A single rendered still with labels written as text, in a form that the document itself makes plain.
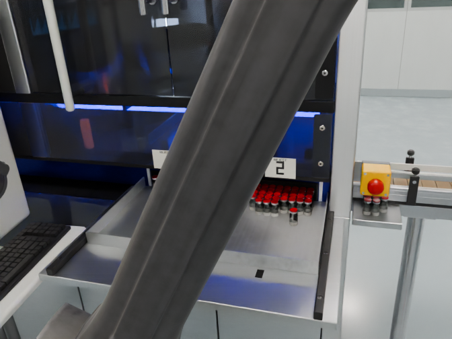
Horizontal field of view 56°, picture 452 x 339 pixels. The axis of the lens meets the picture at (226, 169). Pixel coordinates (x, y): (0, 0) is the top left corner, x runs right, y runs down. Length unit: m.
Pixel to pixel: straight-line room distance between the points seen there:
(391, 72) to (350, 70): 4.73
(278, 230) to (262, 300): 0.27
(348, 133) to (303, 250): 0.31
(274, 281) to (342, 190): 0.34
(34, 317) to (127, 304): 1.79
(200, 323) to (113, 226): 0.55
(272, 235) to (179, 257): 0.92
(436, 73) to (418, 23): 0.65
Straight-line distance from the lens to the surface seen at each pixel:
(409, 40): 5.75
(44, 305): 1.94
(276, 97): 0.19
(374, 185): 1.14
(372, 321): 2.22
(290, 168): 1.17
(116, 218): 1.28
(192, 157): 0.20
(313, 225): 1.18
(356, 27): 1.06
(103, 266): 1.10
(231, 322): 1.55
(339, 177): 1.17
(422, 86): 5.88
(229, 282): 0.99
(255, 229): 1.16
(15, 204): 1.52
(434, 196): 1.33
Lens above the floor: 1.51
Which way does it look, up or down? 25 degrees down
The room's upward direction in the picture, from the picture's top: 3 degrees counter-clockwise
